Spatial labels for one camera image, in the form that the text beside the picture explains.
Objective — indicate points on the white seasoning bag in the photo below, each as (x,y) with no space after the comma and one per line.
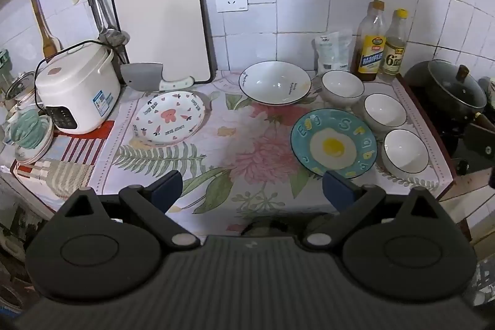
(332,51)

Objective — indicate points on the small glass lid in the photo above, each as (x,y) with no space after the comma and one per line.
(21,84)

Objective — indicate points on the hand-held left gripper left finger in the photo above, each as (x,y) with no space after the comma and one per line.
(170,186)

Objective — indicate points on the large white deep plate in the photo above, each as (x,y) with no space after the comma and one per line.
(274,82)

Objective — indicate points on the red striped cloth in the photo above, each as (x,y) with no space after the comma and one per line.
(73,160)

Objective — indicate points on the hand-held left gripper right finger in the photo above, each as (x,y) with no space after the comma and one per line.
(335,191)

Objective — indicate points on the white cutting board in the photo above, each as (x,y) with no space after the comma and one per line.
(162,20)

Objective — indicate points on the clear vinegar bottle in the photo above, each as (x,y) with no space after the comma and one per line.
(394,55)

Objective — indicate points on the hanging metal ladle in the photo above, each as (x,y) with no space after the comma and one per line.
(101,18)

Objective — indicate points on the wooden spatula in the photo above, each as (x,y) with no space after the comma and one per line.
(48,40)

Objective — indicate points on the glass pot lid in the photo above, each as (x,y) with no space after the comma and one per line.
(456,86)

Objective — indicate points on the white rice cooker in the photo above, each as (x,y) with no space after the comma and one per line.
(77,82)

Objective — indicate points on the carrot print plate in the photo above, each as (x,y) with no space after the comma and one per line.
(170,117)

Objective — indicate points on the small white bowl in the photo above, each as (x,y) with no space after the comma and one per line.
(384,111)
(404,152)
(342,84)

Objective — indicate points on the yellow label oil bottle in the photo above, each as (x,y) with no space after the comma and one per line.
(369,55)

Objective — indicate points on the blue fried egg plate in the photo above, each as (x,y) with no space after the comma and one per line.
(332,144)

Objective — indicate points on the black stove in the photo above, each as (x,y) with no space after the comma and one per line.
(470,152)

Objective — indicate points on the floral tablecloth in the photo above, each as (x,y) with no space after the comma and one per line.
(247,144)

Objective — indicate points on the black cooking pot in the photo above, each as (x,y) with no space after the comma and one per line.
(419,76)

